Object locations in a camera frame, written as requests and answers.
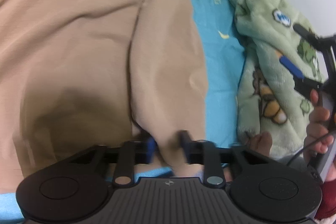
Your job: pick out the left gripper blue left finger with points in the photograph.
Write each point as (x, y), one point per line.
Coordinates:
(130, 154)

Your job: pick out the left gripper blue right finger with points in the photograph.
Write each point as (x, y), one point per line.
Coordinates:
(204, 153)

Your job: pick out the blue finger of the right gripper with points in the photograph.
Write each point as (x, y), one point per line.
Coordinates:
(302, 84)
(308, 33)

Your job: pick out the tan t-shirt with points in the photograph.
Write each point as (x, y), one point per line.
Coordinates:
(105, 50)

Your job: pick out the person's right hand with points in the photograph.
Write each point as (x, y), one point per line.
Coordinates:
(262, 143)

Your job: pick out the green fleece blanket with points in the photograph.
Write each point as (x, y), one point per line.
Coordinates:
(267, 100)

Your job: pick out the teal patterned bed sheet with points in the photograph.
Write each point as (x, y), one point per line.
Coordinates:
(218, 42)

